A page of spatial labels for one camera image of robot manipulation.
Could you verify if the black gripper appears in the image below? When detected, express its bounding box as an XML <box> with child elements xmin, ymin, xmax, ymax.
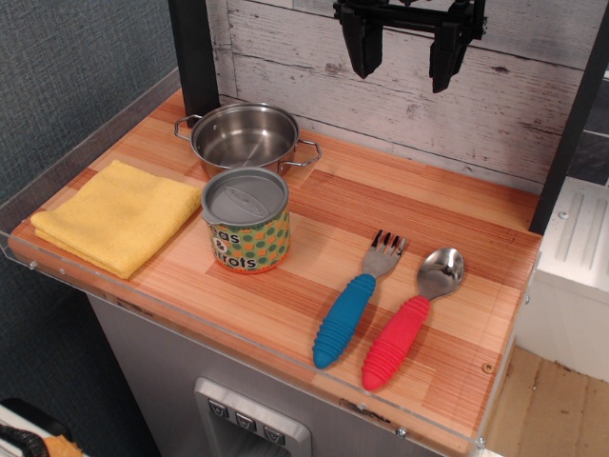
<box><xmin>333</xmin><ymin>1</ymin><xmax>487</xmax><ymax>93</ymax></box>

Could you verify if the peas and carrots tin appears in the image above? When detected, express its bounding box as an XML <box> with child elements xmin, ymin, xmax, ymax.
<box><xmin>201</xmin><ymin>167</ymin><xmax>291</xmax><ymax>274</ymax></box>

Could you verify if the white cabinet at right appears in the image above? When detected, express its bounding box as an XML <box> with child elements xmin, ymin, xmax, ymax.
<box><xmin>515</xmin><ymin>177</ymin><xmax>608</xmax><ymax>381</ymax></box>

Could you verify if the yellow folded cloth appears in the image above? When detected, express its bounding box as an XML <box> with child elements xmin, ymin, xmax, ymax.
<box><xmin>31</xmin><ymin>160</ymin><xmax>201</xmax><ymax>279</ymax></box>

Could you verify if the grey toy fridge cabinet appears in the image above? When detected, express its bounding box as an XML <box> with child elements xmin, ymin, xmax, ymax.
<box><xmin>89</xmin><ymin>296</ymin><xmax>482</xmax><ymax>456</ymax></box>

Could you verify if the silver dispenser button panel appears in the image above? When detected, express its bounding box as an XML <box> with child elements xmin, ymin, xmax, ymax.
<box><xmin>194</xmin><ymin>377</ymin><xmax>313</xmax><ymax>457</ymax></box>

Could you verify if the clear acrylic edge guard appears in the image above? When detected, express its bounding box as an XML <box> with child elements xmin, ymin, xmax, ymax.
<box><xmin>1</xmin><ymin>60</ymin><xmax>546</xmax><ymax>441</ymax></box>

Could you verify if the black and orange bag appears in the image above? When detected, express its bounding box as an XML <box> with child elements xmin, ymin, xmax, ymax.
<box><xmin>1</xmin><ymin>398</ymin><xmax>86</xmax><ymax>457</ymax></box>

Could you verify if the steel pot with handles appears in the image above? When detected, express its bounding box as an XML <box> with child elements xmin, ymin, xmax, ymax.
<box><xmin>174</xmin><ymin>103</ymin><xmax>323</xmax><ymax>177</ymax></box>

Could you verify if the black right frame post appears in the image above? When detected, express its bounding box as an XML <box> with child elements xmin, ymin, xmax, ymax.
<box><xmin>529</xmin><ymin>9</ymin><xmax>608</xmax><ymax>235</ymax></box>

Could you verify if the black frame post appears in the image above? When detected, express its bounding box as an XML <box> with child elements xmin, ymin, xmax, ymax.
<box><xmin>168</xmin><ymin>0</ymin><xmax>220</xmax><ymax>115</ymax></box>
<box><xmin>529</xmin><ymin>9</ymin><xmax>608</xmax><ymax>235</ymax></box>

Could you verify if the black left frame post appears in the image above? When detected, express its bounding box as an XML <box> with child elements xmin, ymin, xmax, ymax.
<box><xmin>168</xmin><ymin>0</ymin><xmax>220</xmax><ymax>115</ymax></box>

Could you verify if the red handled spoon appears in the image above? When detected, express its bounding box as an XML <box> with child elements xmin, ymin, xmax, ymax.
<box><xmin>362</xmin><ymin>248</ymin><xmax>465</xmax><ymax>391</ymax></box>

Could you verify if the blue handled fork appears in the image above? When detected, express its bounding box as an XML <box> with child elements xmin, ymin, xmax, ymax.
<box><xmin>312</xmin><ymin>229</ymin><xmax>407</xmax><ymax>368</ymax></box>

